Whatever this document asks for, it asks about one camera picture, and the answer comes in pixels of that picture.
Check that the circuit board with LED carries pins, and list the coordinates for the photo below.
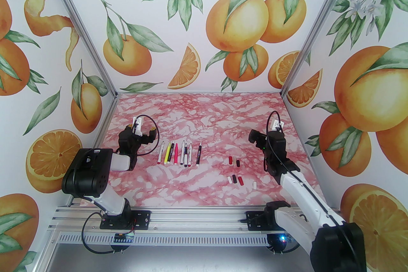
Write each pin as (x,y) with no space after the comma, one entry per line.
(284,238)

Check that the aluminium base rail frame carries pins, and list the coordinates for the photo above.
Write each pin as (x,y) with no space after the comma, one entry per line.
(197,220)

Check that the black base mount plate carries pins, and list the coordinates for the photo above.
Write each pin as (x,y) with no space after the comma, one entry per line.
(143,219)
(255,220)

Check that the aluminium frame post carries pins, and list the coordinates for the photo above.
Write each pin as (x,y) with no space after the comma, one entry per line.
(294,73)
(104,73)

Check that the yellow highlighter pen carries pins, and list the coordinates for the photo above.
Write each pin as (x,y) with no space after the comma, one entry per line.
(167,153)

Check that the thin black pen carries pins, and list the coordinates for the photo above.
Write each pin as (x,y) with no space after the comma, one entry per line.
(172,151)

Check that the black marker white end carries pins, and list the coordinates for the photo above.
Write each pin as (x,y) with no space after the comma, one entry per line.
(199,154)

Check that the small green circuit board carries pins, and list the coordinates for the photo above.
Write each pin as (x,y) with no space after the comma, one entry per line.
(124,238)

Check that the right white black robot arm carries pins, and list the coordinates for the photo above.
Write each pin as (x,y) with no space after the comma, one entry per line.
(302,194)

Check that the white marker black tip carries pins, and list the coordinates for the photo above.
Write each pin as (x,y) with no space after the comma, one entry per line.
(182,154)

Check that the pink highlighter pen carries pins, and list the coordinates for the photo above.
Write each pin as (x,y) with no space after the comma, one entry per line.
(176,154)

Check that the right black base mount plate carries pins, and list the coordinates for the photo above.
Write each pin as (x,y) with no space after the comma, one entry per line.
(255,220)

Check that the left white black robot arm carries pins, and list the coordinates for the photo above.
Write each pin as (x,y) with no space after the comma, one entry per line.
(86,175)

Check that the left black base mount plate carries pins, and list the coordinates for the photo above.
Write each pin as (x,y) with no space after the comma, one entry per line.
(143,219)

